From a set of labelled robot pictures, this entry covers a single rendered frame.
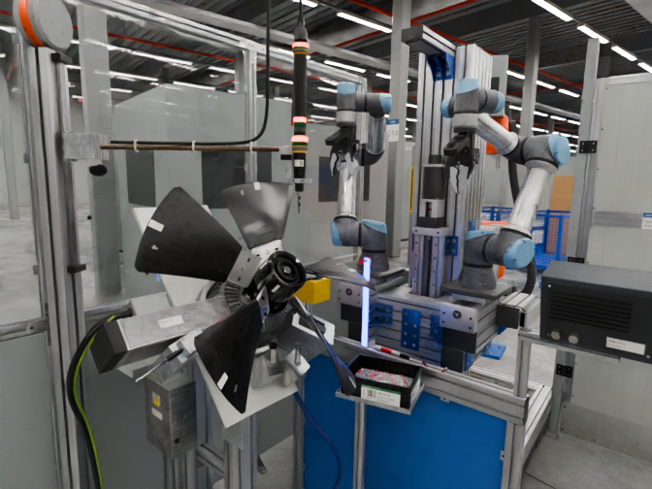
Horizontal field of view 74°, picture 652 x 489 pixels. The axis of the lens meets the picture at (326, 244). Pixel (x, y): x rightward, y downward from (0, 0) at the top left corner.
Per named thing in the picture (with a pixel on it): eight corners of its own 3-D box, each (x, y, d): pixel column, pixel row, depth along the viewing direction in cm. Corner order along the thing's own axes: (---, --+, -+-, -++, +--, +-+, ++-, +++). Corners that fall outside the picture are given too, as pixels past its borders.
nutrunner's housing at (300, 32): (291, 191, 119) (292, 14, 112) (293, 191, 123) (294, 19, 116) (305, 191, 118) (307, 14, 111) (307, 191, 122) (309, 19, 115)
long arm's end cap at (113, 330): (101, 341, 102) (116, 319, 95) (112, 370, 100) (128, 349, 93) (87, 344, 100) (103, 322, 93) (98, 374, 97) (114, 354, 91)
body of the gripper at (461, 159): (478, 166, 144) (481, 129, 142) (469, 165, 138) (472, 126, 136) (457, 166, 149) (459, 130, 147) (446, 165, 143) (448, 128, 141)
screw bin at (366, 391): (339, 395, 131) (339, 374, 130) (357, 373, 146) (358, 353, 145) (409, 412, 122) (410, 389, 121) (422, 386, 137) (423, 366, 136)
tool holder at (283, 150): (277, 182, 117) (277, 146, 116) (282, 181, 124) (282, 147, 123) (309, 182, 116) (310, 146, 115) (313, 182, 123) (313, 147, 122)
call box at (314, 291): (284, 300, 175) (284, 275, 173) (301, 295, 182) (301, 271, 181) (313, 309, 165) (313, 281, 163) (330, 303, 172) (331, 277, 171)
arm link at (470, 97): (487, 79, 138) (470, 75, 133) (484, 114, 139) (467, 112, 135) (468, 83, 144) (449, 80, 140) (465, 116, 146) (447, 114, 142)
